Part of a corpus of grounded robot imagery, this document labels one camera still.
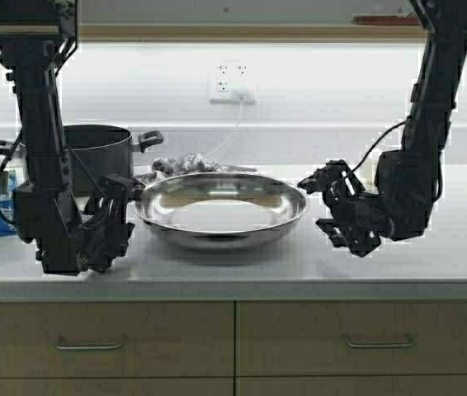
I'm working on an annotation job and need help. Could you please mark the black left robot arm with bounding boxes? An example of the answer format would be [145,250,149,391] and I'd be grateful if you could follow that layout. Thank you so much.
[0,1,139,276]

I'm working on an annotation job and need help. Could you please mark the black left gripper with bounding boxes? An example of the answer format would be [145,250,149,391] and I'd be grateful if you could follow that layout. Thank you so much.
[35,173,145,275]

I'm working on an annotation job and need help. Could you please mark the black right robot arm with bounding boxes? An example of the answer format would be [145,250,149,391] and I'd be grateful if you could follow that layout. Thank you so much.
[298,1,467,257]

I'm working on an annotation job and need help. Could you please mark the grey patterned dish cloth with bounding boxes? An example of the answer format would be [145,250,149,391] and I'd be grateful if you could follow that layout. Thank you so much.
[152,153,257,176]

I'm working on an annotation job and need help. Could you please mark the left lower cabinet door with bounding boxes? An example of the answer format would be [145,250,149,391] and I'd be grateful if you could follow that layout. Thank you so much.
[0,379,234,395]

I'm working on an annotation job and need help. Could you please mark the right wooden drawer front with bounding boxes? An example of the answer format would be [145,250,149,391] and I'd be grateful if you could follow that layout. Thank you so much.
[236,301,467,377]

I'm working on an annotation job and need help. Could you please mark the large stainless steel pan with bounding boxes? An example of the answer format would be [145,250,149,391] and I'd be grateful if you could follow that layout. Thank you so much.
[135,172,309,252]

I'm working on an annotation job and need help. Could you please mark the wooden drawer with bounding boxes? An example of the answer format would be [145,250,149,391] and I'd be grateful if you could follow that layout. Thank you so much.
[236,301,467,377]
[0,302,234,379]

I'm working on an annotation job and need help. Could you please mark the white charging cable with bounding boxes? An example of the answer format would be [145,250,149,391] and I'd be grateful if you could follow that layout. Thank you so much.
[204,99,245,159]

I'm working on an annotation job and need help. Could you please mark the right lower cabinet door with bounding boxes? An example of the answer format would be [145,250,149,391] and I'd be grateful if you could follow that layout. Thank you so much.
[236,375,467,395]

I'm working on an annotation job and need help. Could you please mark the black cooking pot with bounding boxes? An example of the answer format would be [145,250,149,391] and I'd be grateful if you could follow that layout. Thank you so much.
[0,125,164,198]

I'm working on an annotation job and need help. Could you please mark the left wooden drawer front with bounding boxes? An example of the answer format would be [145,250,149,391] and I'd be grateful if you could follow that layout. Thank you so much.
[0,302,234,379]

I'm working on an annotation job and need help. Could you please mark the cabinet door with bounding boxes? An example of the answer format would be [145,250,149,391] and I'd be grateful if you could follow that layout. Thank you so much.
[236,375,467,395]
[0,379,234,395]

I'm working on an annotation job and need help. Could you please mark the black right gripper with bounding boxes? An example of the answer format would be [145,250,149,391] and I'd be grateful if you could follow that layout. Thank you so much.
[297,160,392,257]

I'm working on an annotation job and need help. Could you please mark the white wall outlet plate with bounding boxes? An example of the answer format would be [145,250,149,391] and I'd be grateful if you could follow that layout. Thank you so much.
[208,60,256,105]

